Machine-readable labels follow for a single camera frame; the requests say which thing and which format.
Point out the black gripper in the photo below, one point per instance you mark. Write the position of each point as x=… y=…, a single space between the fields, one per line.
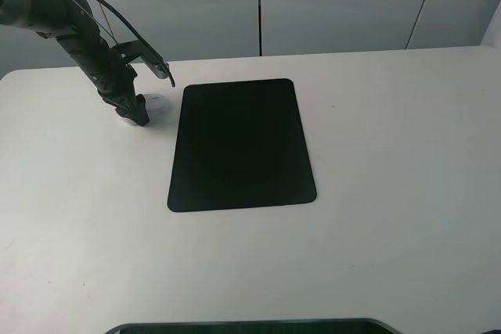
x=112 y=77

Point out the white computer mouse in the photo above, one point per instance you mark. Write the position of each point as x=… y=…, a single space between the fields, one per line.
x=157 y=106

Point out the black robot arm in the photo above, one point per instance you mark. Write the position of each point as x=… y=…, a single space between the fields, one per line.
x=71 y=24

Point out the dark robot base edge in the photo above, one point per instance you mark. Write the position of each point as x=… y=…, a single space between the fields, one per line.
x=345 y=325

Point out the black mouse pad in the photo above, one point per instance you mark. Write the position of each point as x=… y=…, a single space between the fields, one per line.
x=240 y=145

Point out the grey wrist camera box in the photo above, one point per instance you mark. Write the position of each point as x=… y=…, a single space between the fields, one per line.
x=133 y=50

